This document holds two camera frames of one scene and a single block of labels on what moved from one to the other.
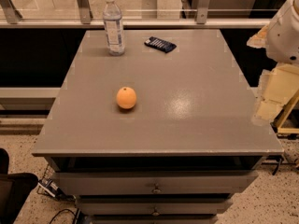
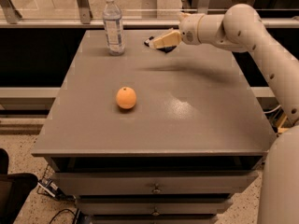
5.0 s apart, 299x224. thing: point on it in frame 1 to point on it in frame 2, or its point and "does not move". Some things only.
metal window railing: x=144 y=7 does not move
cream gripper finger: x=259 y=40 to x=172 y=38
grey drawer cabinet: x=180 y=154 does not move
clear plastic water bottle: x=112 y=16 does not move
